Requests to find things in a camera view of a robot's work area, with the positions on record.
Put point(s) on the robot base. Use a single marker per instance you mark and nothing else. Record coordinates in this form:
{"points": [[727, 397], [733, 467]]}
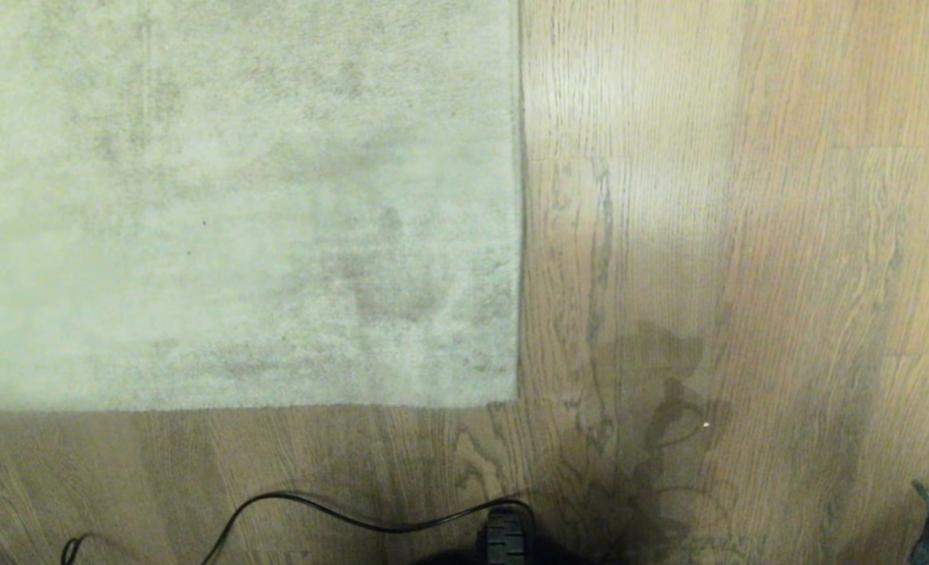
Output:
{"points": [[504, 541]]}

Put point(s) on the grey rug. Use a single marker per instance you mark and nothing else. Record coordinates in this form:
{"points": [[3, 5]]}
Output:
{"points": [[237, 204]]}

